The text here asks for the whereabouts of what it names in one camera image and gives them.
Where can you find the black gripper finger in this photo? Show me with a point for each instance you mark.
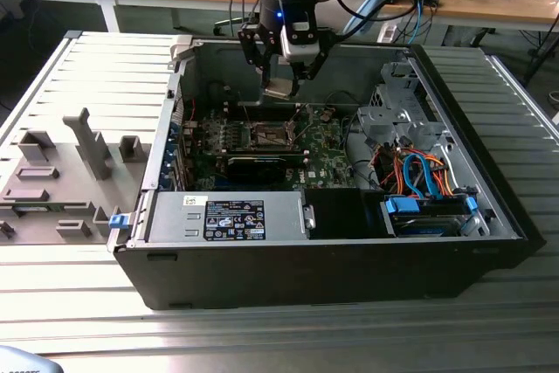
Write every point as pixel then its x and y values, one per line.
pixel 315 63
pixel 253 43

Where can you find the silver green CPU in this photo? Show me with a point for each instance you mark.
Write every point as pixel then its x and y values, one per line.
pixel 279 88

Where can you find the metal locking lever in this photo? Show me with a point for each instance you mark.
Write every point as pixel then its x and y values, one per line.
pixel 247 117
pixel 294 114

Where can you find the CPU socket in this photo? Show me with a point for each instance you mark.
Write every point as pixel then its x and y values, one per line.
pixel 268 135

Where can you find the silver coin battery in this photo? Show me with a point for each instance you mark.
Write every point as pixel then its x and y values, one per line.
pixel 327 115

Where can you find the white adapter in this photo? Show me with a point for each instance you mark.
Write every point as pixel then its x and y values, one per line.
pixel 388 33

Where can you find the green motherboard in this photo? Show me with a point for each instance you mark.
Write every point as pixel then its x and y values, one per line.
pixel 323 150

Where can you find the metal drive cage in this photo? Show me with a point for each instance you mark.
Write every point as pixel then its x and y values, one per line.
pixel 393 122

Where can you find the black graphics card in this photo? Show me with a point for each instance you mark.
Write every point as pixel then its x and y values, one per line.
pixel 255 170

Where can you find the black plastic shroud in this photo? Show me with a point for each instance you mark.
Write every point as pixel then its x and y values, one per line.
pixel 336 213

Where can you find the grey power supply unit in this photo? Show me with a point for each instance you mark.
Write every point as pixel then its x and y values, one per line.
pixel 284 216

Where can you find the hard disk in blue carrier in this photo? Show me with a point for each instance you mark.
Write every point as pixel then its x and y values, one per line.
pixel 399 207

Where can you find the black PC case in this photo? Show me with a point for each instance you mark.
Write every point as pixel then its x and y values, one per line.
pixel 305 272

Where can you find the blue case latch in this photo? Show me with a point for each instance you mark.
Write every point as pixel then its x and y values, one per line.
pixel 119 222

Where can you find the grey parts rack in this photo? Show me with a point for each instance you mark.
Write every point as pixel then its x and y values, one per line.
pixel 65 198

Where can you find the green RAM stick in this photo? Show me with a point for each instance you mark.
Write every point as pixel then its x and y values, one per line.
pixel 39 208

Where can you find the grey rounded object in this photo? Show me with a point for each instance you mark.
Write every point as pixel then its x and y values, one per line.
pixel 22 362

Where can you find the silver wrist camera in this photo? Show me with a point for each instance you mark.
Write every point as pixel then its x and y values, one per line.
pixel 299 47

